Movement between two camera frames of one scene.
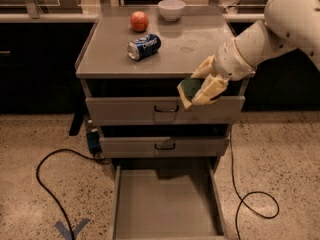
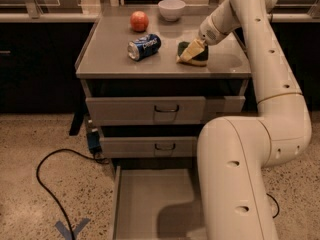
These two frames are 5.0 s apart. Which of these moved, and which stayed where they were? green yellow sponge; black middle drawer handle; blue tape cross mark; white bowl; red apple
Moved: green yellow sponge
Stayed: blue tape cross mark; red apple; white bowl; black middle drawer handle
